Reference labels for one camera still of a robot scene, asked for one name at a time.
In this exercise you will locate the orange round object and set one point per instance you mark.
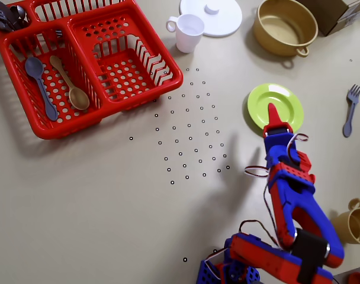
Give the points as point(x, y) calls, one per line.
point(357, 278)

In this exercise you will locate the red plastic dish rack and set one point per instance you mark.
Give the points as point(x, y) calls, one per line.
point(88, 74)

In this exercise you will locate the tan plastic spoon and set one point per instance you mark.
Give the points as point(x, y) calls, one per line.
point(76, 99)

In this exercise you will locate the blue-grey plastic spoon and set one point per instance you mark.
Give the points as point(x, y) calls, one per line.
point(38, 80)

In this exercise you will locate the lime green plastic plate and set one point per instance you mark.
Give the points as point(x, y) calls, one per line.
point(263, 103)

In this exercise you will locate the tan plastic pot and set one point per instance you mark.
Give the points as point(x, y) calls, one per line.
point(283, 29)

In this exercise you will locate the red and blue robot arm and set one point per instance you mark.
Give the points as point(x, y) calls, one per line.
point(298, 201)

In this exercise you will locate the grey plastic spoon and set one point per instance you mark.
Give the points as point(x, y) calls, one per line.
point(21, 12)

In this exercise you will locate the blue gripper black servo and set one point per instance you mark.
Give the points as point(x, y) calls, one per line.
point(277, 130)

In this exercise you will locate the tan plastic mug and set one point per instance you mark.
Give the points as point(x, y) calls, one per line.
point(353, 226)

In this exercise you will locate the brown cardboard box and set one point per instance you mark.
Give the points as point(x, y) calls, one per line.
point(331, 14)

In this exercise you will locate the white plastic cup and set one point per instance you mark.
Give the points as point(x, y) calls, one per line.
point(189, 34)

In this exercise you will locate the white round lid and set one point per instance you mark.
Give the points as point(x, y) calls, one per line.
point(227, 17)

